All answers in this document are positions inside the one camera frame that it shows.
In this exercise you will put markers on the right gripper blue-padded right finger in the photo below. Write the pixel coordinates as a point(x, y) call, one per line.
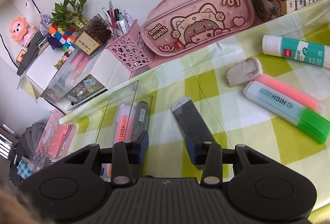
point(208, 156)

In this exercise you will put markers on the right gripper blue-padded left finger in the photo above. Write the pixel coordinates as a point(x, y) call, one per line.
point(128, 159)

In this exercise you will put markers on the orange pink highlighter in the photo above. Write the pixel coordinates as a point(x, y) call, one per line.
point(124, 123)

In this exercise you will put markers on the black marker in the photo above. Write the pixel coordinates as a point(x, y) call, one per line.
point(140, 120)

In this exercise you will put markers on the clear plastic organizer box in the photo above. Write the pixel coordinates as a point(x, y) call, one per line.
point(131, 94)

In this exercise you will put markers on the black pencil lead case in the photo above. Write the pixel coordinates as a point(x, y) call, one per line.
point(190, 121)

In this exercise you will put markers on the pink box at left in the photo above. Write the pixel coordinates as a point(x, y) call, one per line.
point(53, 136)

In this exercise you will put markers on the clear rabbit drawer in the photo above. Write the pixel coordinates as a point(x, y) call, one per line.
point(82, 90)

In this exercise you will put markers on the green checked tablecloth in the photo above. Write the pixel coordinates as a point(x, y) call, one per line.
point(230, 116)

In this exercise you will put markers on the white drawer organizer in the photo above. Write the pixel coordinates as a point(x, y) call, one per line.
point(35, 79)

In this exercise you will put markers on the dirty white eraser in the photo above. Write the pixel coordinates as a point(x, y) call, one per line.
point(243, 72)

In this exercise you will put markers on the clear upper drawer box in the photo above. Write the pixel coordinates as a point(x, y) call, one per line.
point(75, 69)

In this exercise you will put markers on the pink perforated pen holder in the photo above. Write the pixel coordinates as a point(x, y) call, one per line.
point(130, 49)

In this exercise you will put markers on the framed calligraphy sign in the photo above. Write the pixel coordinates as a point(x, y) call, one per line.
point(86, 43)

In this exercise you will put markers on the green highlighter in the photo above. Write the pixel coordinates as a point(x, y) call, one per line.
point(308, 121)

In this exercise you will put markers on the colourful rubik cube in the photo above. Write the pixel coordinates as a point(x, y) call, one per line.
point(60, 39)

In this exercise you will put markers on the pink cat pencil case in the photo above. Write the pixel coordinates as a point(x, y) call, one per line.
point(175, 26)

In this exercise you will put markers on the red pen in holder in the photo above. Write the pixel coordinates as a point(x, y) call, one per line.
point(113, 21)

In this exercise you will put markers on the white green glue stick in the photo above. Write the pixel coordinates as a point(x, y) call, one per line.
point(294, 49)

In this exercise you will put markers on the lucky bamboo plant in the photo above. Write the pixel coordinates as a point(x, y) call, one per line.
point(69, 14)

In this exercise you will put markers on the orange lion plush toy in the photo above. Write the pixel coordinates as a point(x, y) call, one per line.
point(22, 32)

